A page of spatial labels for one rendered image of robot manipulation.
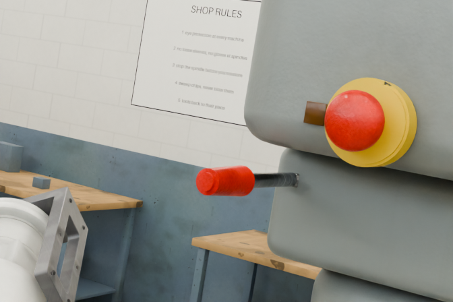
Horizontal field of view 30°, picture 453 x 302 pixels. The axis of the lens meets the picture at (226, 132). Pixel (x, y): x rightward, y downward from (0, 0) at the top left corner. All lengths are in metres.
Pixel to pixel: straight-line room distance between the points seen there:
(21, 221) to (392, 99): 0.25
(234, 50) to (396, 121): 5.22
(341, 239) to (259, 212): 4.92
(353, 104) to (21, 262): 0.23
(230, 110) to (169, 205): 0.82
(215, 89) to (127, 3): 1.00
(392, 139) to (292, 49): 0.11
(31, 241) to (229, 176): 0.16
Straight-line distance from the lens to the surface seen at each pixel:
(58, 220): 0.52
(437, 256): 0.68
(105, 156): 6.31
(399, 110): 0.56
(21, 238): 0.53
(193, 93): 5.90
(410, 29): 0.59
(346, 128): 0.54
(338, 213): 0.70
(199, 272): 4.95
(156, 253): 6.07
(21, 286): 0.49
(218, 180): 0.59
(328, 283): 0.76
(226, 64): 5.78
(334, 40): 0.61
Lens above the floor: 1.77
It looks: 3 degrees down
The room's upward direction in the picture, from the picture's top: 9 degrees clockwise
